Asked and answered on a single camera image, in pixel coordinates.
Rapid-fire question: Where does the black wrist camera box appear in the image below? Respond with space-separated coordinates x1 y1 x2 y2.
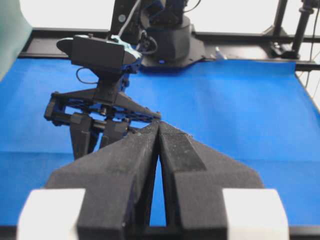
56 35 143 82

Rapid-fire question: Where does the black metal table frame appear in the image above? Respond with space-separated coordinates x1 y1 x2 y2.
19 28 320 72

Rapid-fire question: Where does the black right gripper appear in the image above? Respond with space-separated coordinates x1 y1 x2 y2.
44 74 161 160

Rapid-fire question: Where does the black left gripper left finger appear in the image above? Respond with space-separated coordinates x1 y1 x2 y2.
45 121 159 240

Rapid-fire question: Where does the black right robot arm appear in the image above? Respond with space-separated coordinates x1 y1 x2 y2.
44 0 206 159

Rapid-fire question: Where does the black camera stand pole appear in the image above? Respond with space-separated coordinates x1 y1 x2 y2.
270 0 320 59

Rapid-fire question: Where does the blue cloth mat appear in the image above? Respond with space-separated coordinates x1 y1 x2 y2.
0 58 320 225

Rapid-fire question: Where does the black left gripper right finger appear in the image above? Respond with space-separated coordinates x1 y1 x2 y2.
158 121 264 240

